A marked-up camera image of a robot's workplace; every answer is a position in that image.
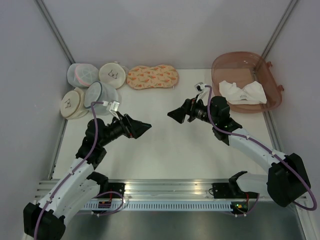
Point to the white bra in basket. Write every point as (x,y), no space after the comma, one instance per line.
(251,94)

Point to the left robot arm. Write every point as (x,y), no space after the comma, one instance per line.
(48,218)

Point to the orange floral fabric pouch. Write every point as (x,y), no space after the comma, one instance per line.
(145,77)

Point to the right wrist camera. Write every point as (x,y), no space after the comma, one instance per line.
(200,87)

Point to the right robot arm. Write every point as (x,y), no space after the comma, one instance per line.
(286,178)

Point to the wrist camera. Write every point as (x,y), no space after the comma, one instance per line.
(111,106)
(200,87)

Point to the white mesh bag blue zipper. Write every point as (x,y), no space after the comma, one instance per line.
(97,93)

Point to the beige round bag lower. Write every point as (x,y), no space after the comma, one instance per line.
(72,104)

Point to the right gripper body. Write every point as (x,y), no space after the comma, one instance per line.
(194,110)

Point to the beige round bag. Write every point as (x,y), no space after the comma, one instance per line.
(72,104)
(114,74)

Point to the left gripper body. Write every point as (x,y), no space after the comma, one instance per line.
(125,129)

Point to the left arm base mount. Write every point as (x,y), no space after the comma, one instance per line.
(113,191)

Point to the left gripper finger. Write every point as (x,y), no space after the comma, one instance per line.
(138,130)
(132,122)

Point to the white slotted cable duct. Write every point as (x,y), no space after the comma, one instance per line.
(199,206)

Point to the white mesh bag pink trim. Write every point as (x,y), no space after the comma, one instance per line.
(82,75)

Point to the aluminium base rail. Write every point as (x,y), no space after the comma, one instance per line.
(146,189)

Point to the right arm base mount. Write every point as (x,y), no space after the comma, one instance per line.
(222,190)

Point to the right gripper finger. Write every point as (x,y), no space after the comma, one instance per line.
(182,110)
(178,115)

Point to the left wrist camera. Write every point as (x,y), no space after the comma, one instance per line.
(111,106)

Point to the beige round bag upper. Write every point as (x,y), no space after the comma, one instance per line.
(114,74)

